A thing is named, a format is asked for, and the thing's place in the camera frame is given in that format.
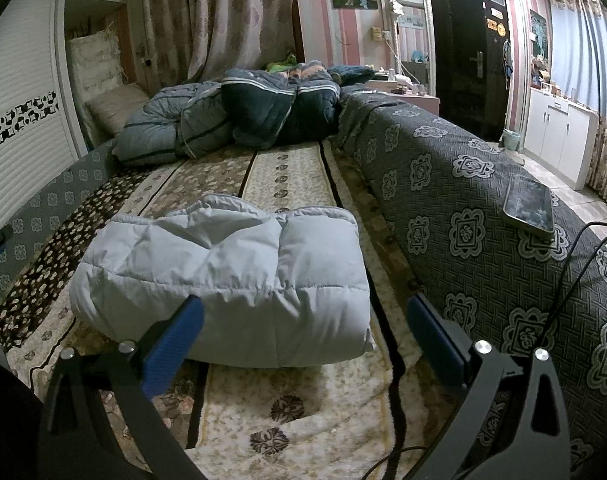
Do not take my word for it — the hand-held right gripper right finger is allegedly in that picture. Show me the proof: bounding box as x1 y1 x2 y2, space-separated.
406 292 574 480

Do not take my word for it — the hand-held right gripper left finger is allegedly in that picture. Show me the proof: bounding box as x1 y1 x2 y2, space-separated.
36 295 219 480

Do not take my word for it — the light blue puffer jacket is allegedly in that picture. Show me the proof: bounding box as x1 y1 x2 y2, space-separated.
69 194 377 366

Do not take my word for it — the grey patterned bed edge cover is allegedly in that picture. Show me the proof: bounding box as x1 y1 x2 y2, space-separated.
336 85 607 480
0 147 116 301

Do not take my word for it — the white wardrobe sliding door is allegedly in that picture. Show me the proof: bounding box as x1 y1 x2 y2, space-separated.
0 0 84 241

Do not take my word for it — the smartphone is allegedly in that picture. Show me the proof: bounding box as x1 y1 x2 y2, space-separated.
502 174 555 240

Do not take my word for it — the beige pillow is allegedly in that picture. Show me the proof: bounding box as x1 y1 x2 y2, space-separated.
86 84 151 137

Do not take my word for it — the grey-blue striped quilt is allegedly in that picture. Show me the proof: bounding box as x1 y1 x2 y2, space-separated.
112 80 244 167

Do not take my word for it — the white storage sack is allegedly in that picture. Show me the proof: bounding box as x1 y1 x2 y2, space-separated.
66 30 126 101

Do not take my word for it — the pink dresser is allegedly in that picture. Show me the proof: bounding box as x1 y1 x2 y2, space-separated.
373 77 441 116

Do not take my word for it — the white cabinet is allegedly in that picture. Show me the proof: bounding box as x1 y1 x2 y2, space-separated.
521 87 599 191

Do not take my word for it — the dark blue quilt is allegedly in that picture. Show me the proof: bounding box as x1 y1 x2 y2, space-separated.
220 67 344 151

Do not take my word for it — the dark door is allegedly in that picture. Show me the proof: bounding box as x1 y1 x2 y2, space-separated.
428 0 514 143

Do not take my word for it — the colourful printed cushion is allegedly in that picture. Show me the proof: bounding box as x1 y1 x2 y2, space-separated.
286 60 341 86

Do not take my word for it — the white framed mirror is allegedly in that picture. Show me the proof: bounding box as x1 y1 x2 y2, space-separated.
386 0 437 98

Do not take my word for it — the beige patterned curtain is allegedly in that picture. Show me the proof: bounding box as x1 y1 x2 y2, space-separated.
140 0 304 86

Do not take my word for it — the blue window curtain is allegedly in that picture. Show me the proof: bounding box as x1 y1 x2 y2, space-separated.
548 0 607 201

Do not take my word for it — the black cable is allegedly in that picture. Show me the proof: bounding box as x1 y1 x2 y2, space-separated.
531 220 607 353

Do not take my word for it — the small wall picture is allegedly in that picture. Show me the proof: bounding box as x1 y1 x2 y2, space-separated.
528 9 549 58

